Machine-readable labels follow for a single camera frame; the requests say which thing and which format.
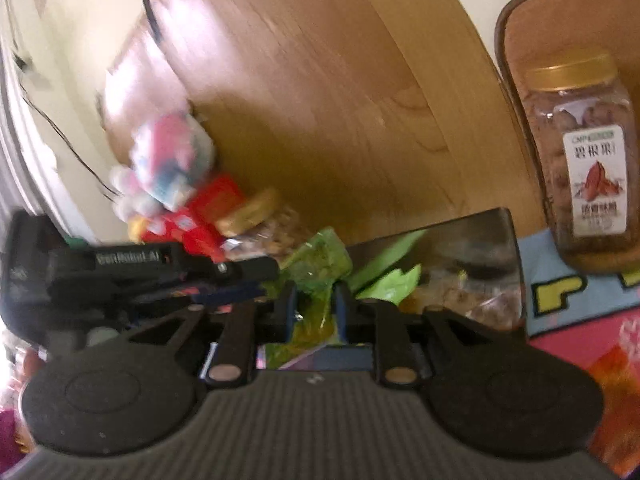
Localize clear cashew jar gold lid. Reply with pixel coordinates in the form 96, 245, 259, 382
215, 187, 303, 263

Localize blue pink printed blanket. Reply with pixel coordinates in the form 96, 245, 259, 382
0, 227, 640, 480

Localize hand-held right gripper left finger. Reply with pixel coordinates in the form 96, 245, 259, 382
125, 280, 301, 387

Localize clear pecan jar gold lid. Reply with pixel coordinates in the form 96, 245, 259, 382
522, 49, 635, 272

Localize red snack packet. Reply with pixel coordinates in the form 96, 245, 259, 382
587, 342, 640, 478

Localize clear grain bag white labels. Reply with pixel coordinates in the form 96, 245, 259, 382
407, 280, 523, 332

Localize black storage box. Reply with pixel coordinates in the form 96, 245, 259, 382
280, 207, 527, 368

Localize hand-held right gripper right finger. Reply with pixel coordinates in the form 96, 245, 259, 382
332, 280, 482, 387

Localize dark wall cable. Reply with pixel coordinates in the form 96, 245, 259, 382
15, 52, 118, 198

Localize yellow plush duck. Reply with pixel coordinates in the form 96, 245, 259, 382
126, 214, 151, 242

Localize pastel plush toy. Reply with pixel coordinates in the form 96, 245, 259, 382
109, 111, 217, 222

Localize brown cushion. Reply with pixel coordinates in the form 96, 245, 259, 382
494, 0, 640, 263

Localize wooden headboard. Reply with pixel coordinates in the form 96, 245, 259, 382
95, 0, 548, 246

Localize red gift box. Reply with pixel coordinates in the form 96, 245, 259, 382
140, 174, 247, 263

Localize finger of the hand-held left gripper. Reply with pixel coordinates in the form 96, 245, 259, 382
189, 282, 267, 308
215, 256, 282, 288

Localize light green small packet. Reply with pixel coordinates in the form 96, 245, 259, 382
350, 266, 423, 307

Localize green pistachio bag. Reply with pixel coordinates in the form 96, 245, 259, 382
262, 227, 353, 372

